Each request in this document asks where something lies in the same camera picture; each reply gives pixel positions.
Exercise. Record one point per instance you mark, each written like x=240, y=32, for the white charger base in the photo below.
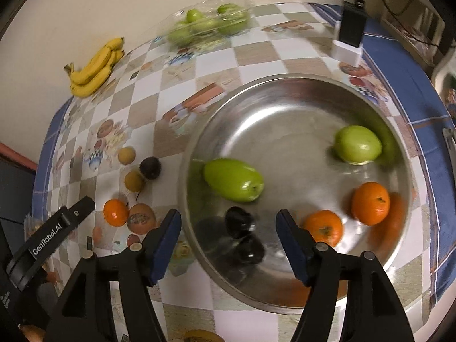
x=346, y=54

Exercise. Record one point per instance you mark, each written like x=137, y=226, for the clear plastic fruit container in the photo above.
x=210, y=35

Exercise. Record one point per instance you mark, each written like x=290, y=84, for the stainless steel basin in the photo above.
x=285, y=139

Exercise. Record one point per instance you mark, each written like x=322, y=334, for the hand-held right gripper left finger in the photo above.
x=162, y=253

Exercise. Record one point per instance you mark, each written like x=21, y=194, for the reddish wooden furniture edge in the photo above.
x=16, y=155

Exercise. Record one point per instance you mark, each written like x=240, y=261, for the green apple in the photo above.
x=357, y=143

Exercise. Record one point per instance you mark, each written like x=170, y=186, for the checkered printed tablecloth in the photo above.
x=178, y=78

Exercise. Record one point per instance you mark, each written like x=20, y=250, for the bunch of yellow bananas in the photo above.
x=91, y=74

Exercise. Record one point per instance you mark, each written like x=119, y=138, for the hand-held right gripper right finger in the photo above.
x=294, y=253

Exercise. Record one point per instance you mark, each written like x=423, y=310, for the black power adapter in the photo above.
x=351, y=25

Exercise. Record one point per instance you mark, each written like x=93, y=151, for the small orange tangerine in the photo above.
x=115, y=212
x=323, y=228

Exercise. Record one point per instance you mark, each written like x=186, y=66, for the clear plastic bag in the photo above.
x=34, y=222

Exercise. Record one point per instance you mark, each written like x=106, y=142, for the large orange tangerine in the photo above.
x=370, y=203

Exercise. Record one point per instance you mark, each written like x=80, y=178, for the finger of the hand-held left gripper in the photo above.
x=82, y=210

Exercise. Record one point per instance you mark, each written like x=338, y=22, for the small green guava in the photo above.
x=205, y=26
x=231, y=25
x=228, y=9
x=194, y=15
x=178, y=35

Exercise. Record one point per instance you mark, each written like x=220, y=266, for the grey phone stand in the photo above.
x=449, y=139

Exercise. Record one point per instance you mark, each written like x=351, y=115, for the white plastic chair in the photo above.
x=443, y=73

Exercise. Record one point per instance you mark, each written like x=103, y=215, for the dark purple plum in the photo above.
x=150, y=167
x=239, y=222
x=251, y=250

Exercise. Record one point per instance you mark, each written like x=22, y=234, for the green mango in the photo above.
x=233, y=181

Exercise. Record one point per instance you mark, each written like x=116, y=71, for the tan round longan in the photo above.
x=134, y=180
x=126, y=155

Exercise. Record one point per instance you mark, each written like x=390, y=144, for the beige wooden chair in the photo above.
x=416, y=17

